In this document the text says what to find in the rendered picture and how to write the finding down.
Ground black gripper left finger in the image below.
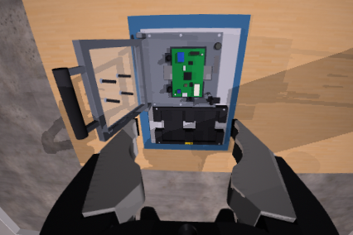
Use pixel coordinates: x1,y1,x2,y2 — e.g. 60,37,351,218
39,118,145,235

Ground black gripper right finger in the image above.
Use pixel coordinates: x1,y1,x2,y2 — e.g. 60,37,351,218
227,118,339,235

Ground green circuit board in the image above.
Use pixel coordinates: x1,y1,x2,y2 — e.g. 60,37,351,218
172,49,205,97

